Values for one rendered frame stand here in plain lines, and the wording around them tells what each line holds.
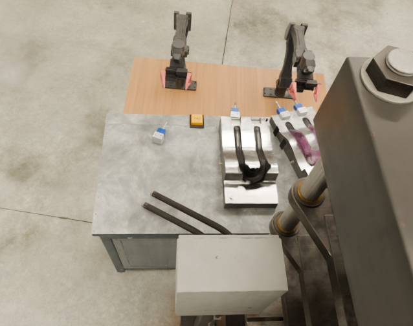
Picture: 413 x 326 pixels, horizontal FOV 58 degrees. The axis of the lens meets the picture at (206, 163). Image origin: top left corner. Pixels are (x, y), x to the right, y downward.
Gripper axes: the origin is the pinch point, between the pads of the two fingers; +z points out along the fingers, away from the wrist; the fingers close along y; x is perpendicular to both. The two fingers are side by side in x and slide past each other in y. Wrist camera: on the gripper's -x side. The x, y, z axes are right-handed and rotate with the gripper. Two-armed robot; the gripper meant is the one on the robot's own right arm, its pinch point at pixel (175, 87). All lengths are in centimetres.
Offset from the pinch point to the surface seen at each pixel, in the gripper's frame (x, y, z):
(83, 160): 120, -71, -26
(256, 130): 32, 43, -3
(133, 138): 40.0, -21.7, 2.8
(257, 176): 32, 43, 25
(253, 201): 34, 41, 38
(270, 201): 34, 50, 37
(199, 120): 36.5, 12.6, -9.7
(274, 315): 40, 51, 88
